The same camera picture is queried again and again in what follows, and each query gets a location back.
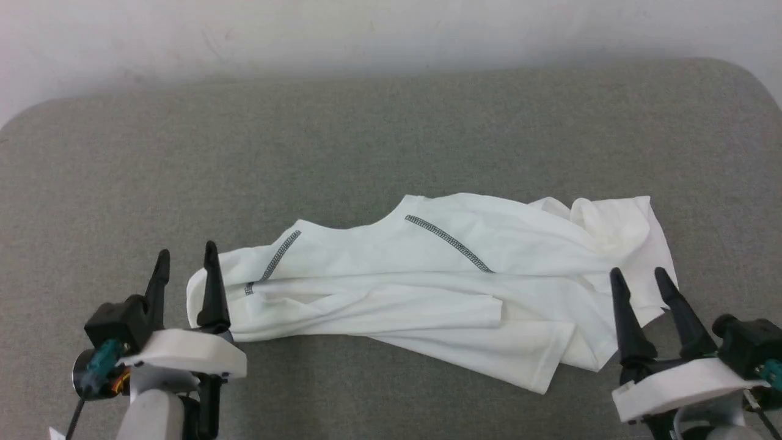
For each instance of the white shirt with grey stitching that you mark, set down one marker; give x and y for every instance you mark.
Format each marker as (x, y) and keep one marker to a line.
(397, 287)

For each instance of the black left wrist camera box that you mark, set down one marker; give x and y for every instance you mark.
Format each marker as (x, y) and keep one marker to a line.
(116, 324)

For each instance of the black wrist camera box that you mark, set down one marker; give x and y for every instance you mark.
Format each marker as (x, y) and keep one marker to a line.
(748, 345)
(116, 324)

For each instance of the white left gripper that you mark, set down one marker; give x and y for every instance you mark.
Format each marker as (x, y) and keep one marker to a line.
(189, 354)

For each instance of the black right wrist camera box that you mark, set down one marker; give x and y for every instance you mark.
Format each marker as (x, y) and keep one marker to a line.
(748, 345)

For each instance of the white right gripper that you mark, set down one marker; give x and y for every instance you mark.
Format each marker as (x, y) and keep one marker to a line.
(678, 385)

